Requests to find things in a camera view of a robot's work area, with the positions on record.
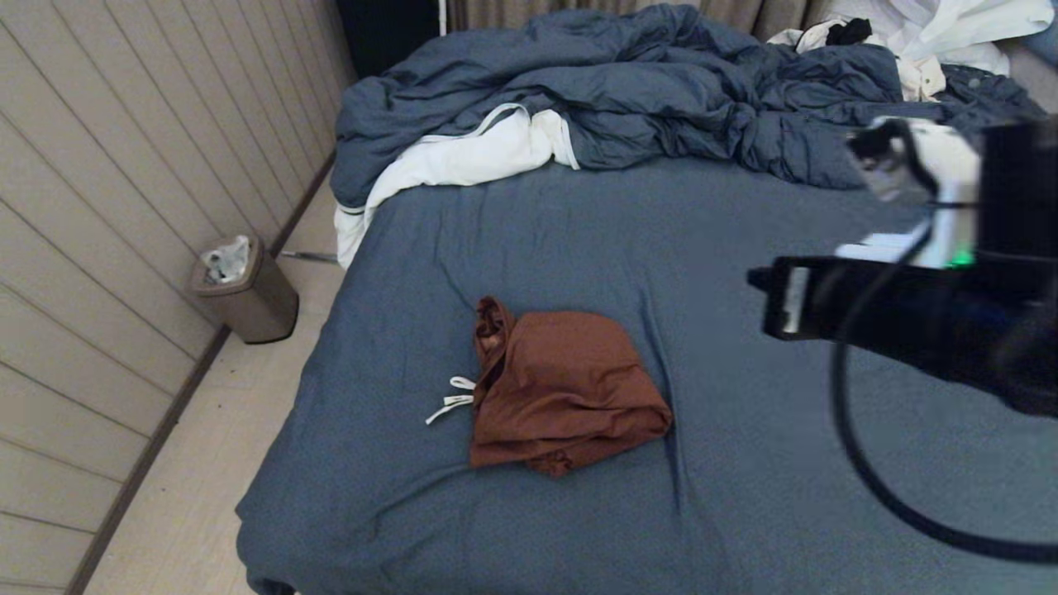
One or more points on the bed with blue sheet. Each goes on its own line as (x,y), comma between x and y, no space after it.
(579,231)

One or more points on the black cloth item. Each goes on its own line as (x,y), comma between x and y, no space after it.
(850,31)

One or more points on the white vertical trim strip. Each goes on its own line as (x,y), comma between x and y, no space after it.
(442,12)

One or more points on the white pillow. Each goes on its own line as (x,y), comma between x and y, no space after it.
(463,157)

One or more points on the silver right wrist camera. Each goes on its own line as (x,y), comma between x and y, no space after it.
(880,161)

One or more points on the white right camera bracket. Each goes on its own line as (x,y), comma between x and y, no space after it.
(950,182)

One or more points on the clear plastic bin liner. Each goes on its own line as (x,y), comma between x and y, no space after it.
(225,260)

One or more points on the beige curtain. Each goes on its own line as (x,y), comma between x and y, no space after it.
(496,10)

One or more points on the blue pillow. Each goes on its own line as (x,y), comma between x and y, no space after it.
(1046,41)

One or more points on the cream buttoned garment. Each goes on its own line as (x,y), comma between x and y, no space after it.
(922,76)

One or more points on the rumpled blue duvet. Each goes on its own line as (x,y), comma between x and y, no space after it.
(661,83)

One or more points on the brown trash bin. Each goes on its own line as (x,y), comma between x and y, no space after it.
(256,310)

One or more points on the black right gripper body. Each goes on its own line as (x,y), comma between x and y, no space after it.
(950,314)

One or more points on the dark cabinet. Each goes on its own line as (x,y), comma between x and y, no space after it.
(384,33)

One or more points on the white shirt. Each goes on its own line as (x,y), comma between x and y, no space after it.
(950,25)

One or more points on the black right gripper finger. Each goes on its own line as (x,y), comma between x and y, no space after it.
(822,318)
(822,277)

